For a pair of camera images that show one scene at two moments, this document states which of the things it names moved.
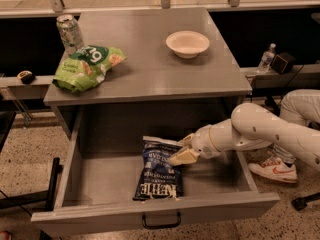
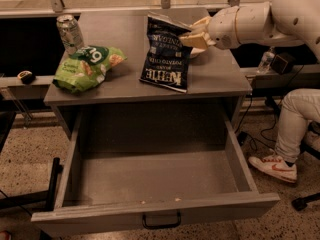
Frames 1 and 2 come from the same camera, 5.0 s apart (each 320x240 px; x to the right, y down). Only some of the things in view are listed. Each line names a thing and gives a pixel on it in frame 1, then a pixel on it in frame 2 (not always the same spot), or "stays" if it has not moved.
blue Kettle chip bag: x=158 y=179 to x=167 y=60
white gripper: x=202 y=142 to x=222 y=28
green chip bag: x=86 y=67 stays
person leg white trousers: x=297 y=107 stays
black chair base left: x=41 y=200 stays
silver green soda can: x=71 y=33 stays
